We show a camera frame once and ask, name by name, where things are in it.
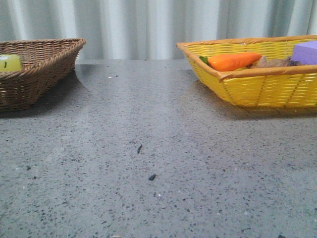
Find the yellow tape roll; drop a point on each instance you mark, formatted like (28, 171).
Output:
(10, 63)

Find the orange toy carrot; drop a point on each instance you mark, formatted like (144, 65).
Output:
(230, 62)

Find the white pleated curtain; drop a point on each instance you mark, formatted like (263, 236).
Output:
(150, 29)

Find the brown crumpled object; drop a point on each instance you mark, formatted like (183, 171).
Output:
(265, 63)

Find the brown wicker basket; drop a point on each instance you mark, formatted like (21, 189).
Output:
(44, 62)

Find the yellow wicker basket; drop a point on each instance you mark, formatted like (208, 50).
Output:
(294, 86)

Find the purple foam block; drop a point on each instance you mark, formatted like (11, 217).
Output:
(305, 53)

